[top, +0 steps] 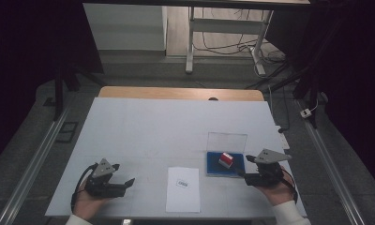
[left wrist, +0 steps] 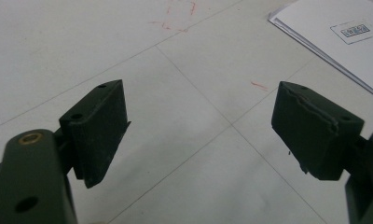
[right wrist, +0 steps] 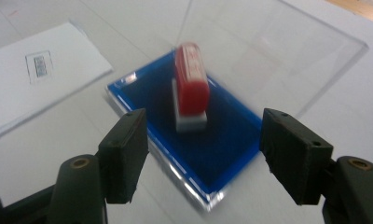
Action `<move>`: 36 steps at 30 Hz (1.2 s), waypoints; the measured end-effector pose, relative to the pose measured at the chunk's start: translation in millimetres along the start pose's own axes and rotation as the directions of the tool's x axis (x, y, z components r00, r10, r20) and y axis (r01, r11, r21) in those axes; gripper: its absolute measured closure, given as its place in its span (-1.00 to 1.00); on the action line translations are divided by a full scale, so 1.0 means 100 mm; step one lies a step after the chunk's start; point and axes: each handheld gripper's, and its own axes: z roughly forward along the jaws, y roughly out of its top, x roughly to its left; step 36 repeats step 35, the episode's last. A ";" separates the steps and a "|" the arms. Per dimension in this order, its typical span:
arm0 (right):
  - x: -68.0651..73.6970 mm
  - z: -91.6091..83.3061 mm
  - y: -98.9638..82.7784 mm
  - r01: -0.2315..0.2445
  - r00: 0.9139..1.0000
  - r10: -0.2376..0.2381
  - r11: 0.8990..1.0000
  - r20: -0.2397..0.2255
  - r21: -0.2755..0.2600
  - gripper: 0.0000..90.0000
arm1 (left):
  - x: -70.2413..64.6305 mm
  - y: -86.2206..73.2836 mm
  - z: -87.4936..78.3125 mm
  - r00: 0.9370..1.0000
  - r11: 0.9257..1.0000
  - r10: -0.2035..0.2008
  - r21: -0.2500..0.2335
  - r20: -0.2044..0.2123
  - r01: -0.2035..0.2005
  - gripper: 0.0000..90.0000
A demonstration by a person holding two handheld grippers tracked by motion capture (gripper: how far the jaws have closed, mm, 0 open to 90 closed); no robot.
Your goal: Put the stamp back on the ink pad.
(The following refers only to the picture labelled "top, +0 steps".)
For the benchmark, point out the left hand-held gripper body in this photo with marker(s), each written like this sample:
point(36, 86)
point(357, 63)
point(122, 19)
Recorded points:
point(102, 170)

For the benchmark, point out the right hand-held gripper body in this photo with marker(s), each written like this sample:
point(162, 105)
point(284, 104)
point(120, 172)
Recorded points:
point(271, 157)

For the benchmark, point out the red stamp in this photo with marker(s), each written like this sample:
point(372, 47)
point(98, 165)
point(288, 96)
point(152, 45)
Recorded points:
point(226, 159)

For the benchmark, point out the blue ink pad box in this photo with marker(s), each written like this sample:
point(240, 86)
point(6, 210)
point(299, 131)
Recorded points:
point(213, 168)

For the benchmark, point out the white paper sheet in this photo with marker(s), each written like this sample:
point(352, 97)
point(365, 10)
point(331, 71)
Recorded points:
point(182, 200)

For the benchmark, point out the person's right hand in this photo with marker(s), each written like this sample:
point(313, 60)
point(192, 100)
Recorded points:
point(279, 193)

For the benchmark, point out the person's left hand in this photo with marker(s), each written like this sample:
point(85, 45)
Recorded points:
point(87, 206)

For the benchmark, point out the white table cover board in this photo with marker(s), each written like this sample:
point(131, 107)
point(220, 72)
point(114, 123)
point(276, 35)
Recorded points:
point(151, 131)

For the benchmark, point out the small white adapter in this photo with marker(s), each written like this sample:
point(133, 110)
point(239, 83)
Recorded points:
point(305, 113)

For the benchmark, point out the small black knob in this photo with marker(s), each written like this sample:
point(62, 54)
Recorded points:
point(212, 99)

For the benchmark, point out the black metal stand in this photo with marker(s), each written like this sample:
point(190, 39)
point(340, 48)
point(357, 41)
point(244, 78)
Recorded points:
point(59, 93)
point(312, 93)

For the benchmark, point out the dark curtain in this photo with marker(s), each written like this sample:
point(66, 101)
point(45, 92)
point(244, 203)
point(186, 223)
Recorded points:
point(354, 78)
point(20, 62)

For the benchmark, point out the white cabinet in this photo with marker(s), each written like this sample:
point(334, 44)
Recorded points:
point(123, 28)

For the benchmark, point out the small metal bracket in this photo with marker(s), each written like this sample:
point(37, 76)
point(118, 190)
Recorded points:
point(126, 222)

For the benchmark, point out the black floor frame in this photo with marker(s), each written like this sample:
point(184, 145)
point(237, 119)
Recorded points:
point(67, 132)

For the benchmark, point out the aluminium rail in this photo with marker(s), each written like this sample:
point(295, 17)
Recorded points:
point(331, 170)
point(29, 170)

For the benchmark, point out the white desk frame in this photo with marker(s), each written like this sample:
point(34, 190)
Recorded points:
point(226, 26)

